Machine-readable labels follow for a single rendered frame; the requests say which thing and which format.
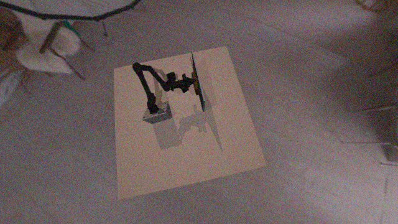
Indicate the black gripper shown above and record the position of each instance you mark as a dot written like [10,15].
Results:
[187,81]

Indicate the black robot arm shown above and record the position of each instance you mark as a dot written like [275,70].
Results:
[170,83]

